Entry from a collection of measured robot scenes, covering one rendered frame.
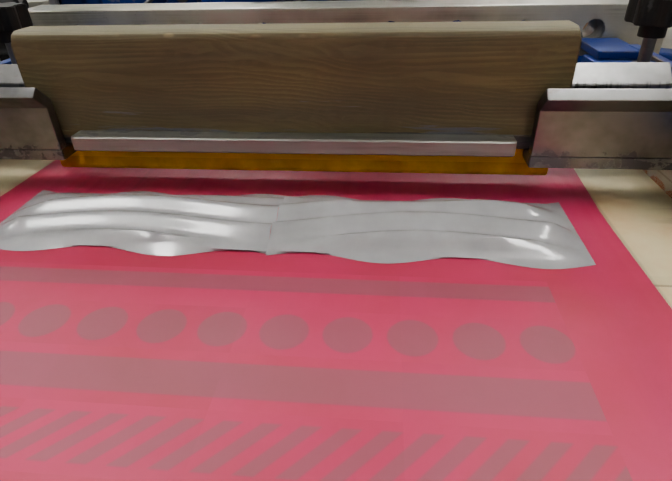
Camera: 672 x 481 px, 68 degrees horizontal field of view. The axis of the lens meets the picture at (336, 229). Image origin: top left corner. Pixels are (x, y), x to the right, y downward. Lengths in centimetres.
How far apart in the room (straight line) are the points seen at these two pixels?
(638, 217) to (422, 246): 14
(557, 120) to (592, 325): 13
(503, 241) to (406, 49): 13
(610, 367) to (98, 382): 21
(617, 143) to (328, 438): 25
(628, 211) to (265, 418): 26
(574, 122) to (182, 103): 25
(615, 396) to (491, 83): 19
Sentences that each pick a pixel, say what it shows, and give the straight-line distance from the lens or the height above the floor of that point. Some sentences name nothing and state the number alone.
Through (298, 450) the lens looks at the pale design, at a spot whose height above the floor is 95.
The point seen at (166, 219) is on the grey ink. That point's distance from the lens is 32.
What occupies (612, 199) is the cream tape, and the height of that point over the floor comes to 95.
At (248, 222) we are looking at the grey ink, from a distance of 30.
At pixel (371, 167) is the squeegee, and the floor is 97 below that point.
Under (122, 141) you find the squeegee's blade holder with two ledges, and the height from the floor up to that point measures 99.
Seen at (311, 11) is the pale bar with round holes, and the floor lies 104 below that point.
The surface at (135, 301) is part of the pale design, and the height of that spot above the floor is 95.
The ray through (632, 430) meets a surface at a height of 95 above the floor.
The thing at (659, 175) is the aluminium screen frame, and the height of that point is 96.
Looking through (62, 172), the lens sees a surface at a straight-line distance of 44.
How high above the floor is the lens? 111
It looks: 32 degrees down
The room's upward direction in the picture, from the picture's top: 2 degrees counter-clockwise
